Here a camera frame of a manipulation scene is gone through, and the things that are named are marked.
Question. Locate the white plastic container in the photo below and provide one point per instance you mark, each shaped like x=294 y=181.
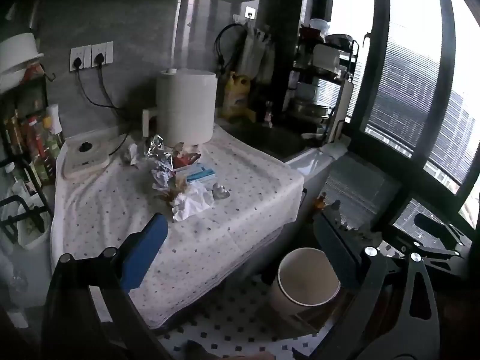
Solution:
x=32 y=223

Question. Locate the dotted white tablecloth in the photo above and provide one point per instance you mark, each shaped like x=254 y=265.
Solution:
x=210 y=225

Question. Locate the white wall socket panel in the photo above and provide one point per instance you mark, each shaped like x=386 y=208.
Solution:
x=92 y=55

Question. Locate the white bowl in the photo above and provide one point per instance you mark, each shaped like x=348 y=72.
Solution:
x=18 y=54

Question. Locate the white tissue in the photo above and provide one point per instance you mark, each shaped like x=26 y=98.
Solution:
x=193 y=202

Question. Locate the crumpled silver foil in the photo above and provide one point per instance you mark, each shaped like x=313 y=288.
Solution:
x=155 y=148

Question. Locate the red and white wrapper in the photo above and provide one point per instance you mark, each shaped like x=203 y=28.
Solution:
x=185 y=159

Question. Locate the black dish rack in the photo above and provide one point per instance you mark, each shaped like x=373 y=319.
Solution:
x=322 y=82

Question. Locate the printed paper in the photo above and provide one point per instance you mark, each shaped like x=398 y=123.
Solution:
x=162 y=178

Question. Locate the white cutting board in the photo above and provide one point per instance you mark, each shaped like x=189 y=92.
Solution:
x=339 y=112

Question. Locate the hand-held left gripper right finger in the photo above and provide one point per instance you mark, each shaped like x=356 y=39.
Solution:
x=335 y=251

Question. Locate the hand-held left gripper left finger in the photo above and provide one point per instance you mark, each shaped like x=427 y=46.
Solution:
x=144 y=251

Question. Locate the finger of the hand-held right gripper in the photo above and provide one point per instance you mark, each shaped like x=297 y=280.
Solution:
x=435 y=227

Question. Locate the white cooker with black knob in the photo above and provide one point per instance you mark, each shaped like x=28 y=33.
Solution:
x=84 y=155

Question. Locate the small pink bottle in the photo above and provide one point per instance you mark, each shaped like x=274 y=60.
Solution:
x=268 y=116

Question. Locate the black window frame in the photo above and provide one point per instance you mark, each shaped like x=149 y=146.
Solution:
x=378 y=63

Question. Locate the white round trash bin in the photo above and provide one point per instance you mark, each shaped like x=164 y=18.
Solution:
x=307 y=281

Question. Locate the rack of seasoning bottles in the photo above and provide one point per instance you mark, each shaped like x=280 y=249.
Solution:
x=28 y=135

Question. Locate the hanging plastic bags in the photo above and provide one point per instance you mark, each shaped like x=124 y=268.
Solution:
x=257 y=54

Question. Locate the blue and white box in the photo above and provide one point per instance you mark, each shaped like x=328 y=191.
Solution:
x=197 y=172

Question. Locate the white cabinet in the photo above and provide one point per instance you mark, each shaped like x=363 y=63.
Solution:
x=313 y=167

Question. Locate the steel sink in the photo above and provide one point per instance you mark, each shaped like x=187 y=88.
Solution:
x=270 y=138

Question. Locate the white air fryer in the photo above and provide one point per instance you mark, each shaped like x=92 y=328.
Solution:
x=185 y=107

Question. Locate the brown wrapper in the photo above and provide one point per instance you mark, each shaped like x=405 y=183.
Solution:
x=170 y=191

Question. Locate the yellow detergent bottle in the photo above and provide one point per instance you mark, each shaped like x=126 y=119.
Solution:
x=236 y=95

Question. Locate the small grey foil ball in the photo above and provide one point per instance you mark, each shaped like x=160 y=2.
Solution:
x=220 y=192

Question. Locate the brown bottle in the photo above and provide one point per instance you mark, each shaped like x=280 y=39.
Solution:
x=321 y=200

